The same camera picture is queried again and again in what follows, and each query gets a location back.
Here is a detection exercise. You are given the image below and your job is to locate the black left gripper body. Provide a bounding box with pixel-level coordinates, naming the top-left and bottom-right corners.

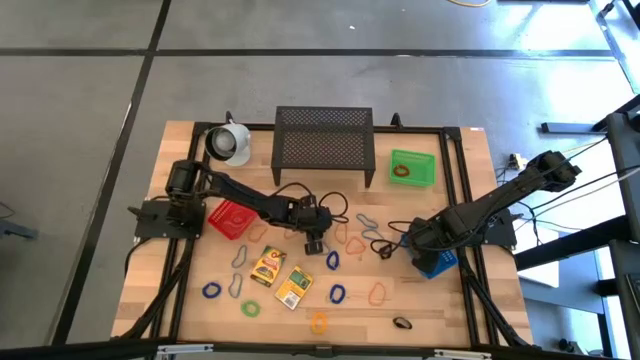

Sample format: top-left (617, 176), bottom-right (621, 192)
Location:
top-left (287, 194), bottom-right (335, 256)

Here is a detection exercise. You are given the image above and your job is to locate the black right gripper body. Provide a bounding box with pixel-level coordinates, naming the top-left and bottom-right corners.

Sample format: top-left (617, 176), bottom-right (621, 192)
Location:
top-left (404, 217), bottom-right (449, 274)

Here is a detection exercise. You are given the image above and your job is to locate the yellow green crayon box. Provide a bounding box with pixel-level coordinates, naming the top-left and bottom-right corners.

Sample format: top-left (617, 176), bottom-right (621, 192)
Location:
top-left (249, 244), bottom-right (288, 289)
top-left (273, 265), bottom-right (315, 311)

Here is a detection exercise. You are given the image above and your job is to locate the grey-blue silicone band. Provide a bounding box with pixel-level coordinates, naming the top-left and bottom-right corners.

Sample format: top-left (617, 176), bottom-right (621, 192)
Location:
top-left (230, 243), bottom-right (249, 270)
top-left (228, 272), bottom-right (245, 300)

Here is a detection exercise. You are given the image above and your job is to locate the black perforated metal desk riser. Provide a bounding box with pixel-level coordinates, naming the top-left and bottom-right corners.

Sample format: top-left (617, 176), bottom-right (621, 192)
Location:
top-left (270, 105), bottom-right (377, 189)

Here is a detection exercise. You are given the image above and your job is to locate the blue plastic basket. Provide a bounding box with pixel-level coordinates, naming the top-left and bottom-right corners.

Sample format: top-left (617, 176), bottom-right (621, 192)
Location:
top-left (402, 234), bottom-right (460, 280)

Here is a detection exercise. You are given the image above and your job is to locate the green plastic basket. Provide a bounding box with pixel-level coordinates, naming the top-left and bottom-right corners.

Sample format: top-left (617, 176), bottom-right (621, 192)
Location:
top-left (389, 148), bottom-right (437, 189)

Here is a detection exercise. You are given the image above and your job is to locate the red plastic basket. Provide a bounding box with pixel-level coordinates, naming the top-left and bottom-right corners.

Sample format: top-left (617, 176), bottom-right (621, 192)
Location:
top-left (207, 199), bottom-right (260, 241)

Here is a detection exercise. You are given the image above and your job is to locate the yellow coil wristband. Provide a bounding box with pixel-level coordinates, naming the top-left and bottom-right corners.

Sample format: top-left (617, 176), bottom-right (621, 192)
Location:
top-left (310, 311), bottom-right (329, 336)

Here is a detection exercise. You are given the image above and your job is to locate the grey chair base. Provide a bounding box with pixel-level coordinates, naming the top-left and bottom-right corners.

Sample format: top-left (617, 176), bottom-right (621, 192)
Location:
top-left (0, 199), bottom-right (39, 241)

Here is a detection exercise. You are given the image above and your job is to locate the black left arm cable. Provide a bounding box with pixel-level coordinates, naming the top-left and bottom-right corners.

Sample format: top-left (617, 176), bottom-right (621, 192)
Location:
top-left (272, 182), bottom-right (351, 224)

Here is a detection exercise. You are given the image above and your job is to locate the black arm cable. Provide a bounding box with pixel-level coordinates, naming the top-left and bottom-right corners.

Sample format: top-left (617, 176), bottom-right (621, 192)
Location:
top-left (272, 182), bottom-right (351, 224)
top-left (368, 219), bottom-right (416, 254)

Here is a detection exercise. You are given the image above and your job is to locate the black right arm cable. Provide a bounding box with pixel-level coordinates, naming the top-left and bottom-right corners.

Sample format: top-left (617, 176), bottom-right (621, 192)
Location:
top-left (368, 219), bottom-right (416, 254)

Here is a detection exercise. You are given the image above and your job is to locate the black desk frame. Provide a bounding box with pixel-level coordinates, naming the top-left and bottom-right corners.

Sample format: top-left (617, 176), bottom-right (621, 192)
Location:
top-left (514, 94), bottom-right (640, 360)

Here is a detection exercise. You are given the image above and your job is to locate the black camera rig bar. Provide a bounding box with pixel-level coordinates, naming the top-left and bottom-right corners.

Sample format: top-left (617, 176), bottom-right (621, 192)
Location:
top-left (0, 338), bottom-right (640, 360)

